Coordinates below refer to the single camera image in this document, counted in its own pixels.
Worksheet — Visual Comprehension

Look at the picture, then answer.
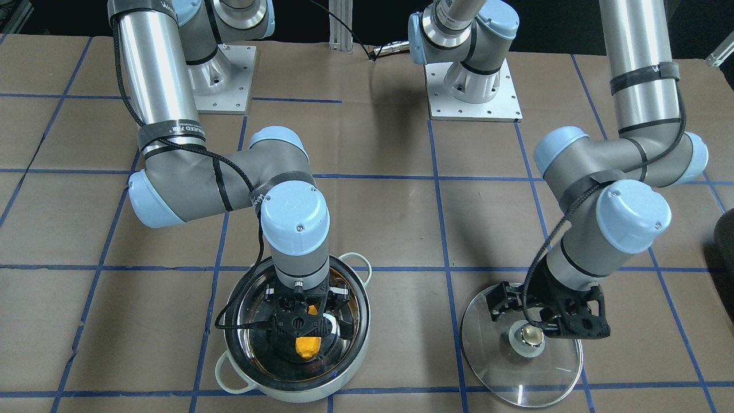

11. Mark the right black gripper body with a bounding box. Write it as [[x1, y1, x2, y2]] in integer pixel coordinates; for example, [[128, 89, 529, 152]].
[[266, 275, 350, 349]]

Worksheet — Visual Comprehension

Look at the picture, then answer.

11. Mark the glass pot lid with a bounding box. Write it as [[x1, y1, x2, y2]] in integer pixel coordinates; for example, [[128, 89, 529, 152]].
[[460, 285, 584, 408]]

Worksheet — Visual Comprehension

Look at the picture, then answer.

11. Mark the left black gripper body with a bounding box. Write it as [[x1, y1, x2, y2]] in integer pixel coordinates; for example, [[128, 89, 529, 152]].
[[522, 268, 611, 340]]

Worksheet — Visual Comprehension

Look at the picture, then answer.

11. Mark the yellow corn cob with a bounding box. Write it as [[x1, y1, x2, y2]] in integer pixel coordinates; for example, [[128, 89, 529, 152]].
[[295, 336, 322, 360]]

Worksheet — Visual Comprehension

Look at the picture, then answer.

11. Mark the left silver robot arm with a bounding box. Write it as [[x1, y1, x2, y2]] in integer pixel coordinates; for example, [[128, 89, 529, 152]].
[[461, 1, 708, 340]]

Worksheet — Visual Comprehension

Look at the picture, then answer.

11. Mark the aluminium frame post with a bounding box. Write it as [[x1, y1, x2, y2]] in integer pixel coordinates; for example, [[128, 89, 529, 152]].
[[329, 0, 353, 54]]

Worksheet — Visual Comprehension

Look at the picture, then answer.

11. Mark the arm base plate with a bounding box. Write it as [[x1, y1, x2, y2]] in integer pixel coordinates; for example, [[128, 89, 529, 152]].
[[187, 45, 257, 115], [424, 61, 524, 122]]

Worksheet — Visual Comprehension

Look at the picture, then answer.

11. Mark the pale green electric pot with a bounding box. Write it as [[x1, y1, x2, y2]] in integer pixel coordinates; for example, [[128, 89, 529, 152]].
[[214, 254, 372, 403]]

